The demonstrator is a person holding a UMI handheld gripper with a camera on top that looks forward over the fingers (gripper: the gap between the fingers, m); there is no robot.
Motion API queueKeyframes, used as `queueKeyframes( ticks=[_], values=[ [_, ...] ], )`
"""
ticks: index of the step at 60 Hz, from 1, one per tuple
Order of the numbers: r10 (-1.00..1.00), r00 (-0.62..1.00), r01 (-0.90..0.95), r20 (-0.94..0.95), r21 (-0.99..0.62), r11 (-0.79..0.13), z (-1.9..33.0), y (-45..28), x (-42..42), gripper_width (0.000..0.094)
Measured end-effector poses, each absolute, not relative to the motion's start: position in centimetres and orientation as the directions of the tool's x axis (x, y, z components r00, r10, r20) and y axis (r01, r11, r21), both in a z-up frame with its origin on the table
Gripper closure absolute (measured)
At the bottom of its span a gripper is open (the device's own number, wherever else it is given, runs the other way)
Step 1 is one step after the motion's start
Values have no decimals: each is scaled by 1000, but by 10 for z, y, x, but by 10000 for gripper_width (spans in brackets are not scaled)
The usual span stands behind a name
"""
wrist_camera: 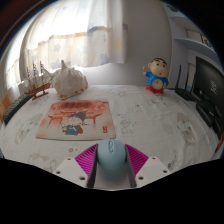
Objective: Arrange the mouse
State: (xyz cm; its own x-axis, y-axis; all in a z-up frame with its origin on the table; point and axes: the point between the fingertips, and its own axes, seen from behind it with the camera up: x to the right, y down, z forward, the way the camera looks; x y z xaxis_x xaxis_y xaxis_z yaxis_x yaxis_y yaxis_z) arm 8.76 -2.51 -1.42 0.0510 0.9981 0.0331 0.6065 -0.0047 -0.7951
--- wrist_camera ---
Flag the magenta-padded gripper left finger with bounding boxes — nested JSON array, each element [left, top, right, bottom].
[[53, 143, 101, 189]]

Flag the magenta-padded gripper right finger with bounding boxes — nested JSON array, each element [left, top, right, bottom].
[[124, 143, 172, 189]]

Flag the light blue computer mouse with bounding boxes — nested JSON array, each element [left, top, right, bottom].
[[96, 138, 128, 181]]

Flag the cartoon print mouse pad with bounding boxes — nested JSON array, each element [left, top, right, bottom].
[[35, 99, 117, 141]]

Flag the white printed tablecloth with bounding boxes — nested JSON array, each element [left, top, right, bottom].
[[0, 84, 221, 191]]

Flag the large white conch shell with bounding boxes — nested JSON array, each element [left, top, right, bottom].
[[52, 59, 89, 101]]

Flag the black router with antennas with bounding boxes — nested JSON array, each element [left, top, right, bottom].
[[174, 64, 199, 102]]

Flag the red flat packet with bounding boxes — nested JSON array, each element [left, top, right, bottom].
[[214, 133, 224, 154]]

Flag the cartoon boy figurine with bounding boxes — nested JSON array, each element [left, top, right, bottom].
[[142, 57, 170, 96]]

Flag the dark computer keyboard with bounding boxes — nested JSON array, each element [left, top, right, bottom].
[[2, 92, 34, 126]]

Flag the wooden model sailing ship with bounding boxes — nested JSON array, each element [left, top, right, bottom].
[[25, 60, 54, 101]]

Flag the wooden chair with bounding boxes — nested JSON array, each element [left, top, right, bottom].
[[0, 93, 13, 124]]

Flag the black monitor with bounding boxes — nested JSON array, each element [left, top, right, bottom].
[[192, 56, 224, 134]]

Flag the white shelf unit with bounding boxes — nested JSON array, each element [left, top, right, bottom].
[[163, 3, 224, 91]]

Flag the white star print curtain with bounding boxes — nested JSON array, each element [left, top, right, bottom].
[[6, 0, 129, 88]]

